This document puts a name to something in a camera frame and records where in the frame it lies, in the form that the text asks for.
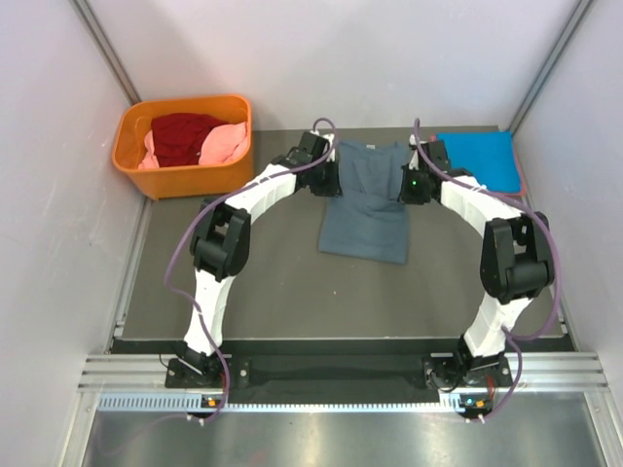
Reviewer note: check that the aluminium frame rail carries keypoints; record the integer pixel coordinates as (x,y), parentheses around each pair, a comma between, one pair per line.
(142,373)

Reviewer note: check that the pink t shirt in bin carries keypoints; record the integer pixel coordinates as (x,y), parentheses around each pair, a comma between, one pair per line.
(222,145)

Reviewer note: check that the folded pink t shirt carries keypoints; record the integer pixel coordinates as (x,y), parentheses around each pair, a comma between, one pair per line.
(514,183)

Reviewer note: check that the orange plastic bin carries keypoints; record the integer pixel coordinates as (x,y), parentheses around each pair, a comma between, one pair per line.
(182,181)

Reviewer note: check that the dark red t shirt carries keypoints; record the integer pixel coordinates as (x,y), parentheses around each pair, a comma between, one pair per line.
(179,136)

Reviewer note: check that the left aluminium corner post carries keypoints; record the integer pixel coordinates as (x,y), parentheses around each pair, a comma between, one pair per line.
(89,19)

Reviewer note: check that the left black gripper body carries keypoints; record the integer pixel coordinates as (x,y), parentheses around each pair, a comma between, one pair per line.
(322,180)

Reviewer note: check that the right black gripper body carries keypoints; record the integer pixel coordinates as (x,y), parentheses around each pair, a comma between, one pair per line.
(411,190)

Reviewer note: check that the aluminium corner post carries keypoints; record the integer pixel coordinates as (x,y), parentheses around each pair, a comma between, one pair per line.
(579,12)
(89,19)

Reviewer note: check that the grey-blue t shirt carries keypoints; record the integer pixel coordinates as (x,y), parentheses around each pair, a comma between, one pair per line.
(367,221)

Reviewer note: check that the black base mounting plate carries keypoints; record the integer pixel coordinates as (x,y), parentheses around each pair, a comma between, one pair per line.
(338,372)

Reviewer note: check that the folded bright blue t shirt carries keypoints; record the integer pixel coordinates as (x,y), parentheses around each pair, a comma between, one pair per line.
(481,153)

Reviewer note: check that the right aluminium corner post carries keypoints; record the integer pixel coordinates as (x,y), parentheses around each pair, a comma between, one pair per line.
(579,12)

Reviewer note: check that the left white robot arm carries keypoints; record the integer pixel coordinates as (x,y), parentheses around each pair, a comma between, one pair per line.
(219,242)

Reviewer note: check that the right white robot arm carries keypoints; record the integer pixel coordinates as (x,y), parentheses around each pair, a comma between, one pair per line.
(516,262)

